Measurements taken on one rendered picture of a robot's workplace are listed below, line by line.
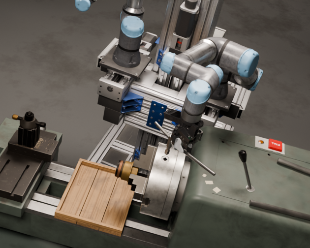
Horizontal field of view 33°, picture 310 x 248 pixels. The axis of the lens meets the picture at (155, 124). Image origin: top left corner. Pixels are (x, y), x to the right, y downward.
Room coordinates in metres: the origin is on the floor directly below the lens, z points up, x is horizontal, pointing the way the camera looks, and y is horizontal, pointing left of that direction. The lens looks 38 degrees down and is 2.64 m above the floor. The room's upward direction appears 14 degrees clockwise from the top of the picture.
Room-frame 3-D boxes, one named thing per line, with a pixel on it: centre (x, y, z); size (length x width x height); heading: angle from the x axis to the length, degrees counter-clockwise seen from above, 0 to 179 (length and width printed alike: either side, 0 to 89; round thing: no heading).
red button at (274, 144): (1.83, -0.54, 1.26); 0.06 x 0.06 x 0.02; 88
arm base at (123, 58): (2.37, 0.23, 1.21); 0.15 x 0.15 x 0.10
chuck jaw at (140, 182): (1.53, 0.00, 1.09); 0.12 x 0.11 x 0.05; 178
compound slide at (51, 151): (1.72, 0.51, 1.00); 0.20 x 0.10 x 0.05; 88
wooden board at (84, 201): (1.63, 0.17, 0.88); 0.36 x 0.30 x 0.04; 178
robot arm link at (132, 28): (2.38, 0.24, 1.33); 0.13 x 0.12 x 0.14; 11
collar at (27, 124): (1.72, 0.54, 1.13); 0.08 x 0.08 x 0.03
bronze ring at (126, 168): (1.63, 0.07, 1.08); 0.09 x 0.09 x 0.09; 88
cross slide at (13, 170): (1.66, 0.54, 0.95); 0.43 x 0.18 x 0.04; 178
